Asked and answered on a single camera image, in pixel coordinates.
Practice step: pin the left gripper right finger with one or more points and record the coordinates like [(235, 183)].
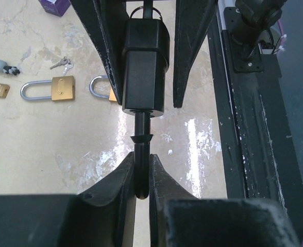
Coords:
[(177, 218)]

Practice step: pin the black padlock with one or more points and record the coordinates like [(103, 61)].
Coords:
[(146, 53)]

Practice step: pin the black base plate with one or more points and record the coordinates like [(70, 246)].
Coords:
[(258, 151)]

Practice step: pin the keys of long padlock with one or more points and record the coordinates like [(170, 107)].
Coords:
[(66, 62)]

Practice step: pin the panda keychain with keys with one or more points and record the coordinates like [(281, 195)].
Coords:
[(7, 69)]

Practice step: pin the purple white box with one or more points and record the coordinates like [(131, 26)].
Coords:
[(55, 7)]

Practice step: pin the short shackle brass padlock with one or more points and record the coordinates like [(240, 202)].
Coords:
[(100, 87)]

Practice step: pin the aluminium frame rail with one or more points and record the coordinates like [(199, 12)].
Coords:
[(222, 4)]

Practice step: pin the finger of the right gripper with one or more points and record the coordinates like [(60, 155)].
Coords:
[(105, 23), (192, 21)]

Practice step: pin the long shackle brass padlock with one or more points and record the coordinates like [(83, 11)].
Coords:
[(62, 89)]

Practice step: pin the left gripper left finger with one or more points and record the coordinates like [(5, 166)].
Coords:
[(102, 215)]

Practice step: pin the black key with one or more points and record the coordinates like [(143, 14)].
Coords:
[(148, 9)]

